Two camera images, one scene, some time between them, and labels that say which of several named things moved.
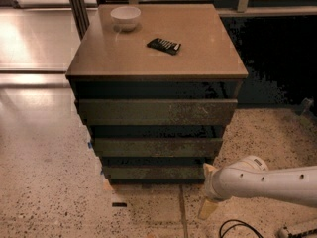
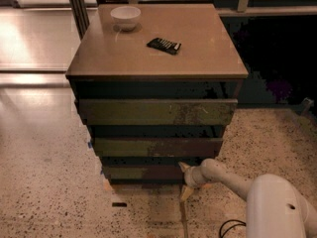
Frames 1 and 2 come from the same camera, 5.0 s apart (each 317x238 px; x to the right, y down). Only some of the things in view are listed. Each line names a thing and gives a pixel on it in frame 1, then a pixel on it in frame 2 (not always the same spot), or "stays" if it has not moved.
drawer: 155,172 stays
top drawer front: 158,111 stays
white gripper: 211,186 -> 189,177
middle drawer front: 158,147 stays
